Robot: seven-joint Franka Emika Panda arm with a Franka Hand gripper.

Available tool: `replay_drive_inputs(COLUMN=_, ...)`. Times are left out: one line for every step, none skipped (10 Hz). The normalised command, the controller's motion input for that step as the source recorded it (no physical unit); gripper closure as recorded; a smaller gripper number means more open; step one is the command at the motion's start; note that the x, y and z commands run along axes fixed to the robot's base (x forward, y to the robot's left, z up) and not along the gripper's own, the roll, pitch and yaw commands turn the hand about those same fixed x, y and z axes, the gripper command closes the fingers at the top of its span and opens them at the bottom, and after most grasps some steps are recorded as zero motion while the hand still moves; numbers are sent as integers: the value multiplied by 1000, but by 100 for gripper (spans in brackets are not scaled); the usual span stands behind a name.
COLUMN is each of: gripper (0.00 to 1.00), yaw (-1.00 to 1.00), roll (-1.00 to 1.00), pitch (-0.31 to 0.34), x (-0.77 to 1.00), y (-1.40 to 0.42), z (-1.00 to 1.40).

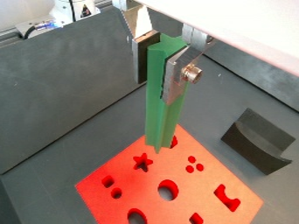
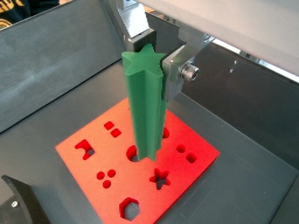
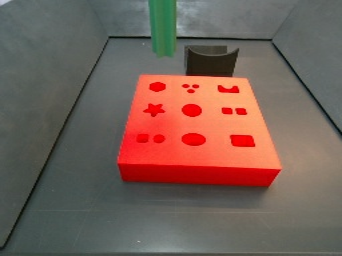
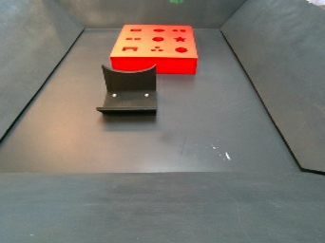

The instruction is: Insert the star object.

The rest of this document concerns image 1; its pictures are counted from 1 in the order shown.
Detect dark grey curved holder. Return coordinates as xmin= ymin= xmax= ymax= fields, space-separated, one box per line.
xmin=220 ymin=108 xmax=295 ymax=175

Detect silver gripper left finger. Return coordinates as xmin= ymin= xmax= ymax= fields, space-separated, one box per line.
xmin=123 ymin=4 xmax=160 ymax=84

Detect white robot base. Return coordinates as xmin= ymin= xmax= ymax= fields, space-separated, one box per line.
xmin=16 ymin=0 xmax=100 ymax=39

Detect green star-shaped peg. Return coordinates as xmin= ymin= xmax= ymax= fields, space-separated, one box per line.
xmin=144 ymin=33 xmax=191 ymax=154

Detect red shape-sorting block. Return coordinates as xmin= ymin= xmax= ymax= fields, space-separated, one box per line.
xmin=76 ymin=127 xmax=263 ymax=224

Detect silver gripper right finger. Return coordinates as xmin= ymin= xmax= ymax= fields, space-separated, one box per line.
xmin=162 ymin=24 xmax=216 ymax=105

